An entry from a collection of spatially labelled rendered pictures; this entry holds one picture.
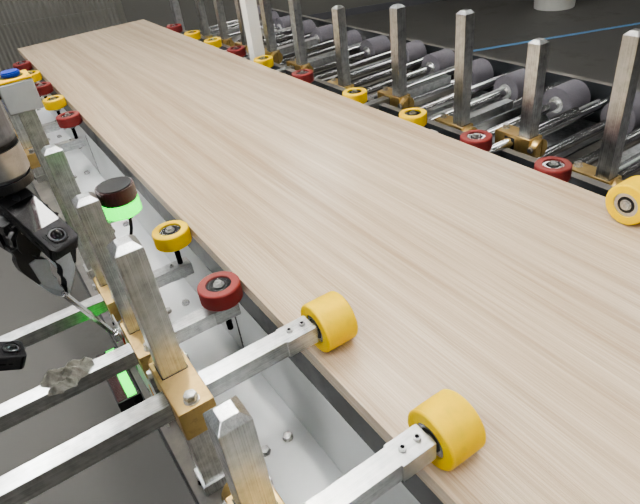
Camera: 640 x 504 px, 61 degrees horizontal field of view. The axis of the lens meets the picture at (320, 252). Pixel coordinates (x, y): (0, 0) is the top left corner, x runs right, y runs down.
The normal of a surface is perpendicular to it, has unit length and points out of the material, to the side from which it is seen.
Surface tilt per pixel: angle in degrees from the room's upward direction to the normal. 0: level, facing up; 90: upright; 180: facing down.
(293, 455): 0
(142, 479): 0
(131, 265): 90
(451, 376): 0
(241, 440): 90
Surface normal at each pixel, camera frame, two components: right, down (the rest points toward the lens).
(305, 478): -0.11, -0.81
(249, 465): 0.55, 0.43
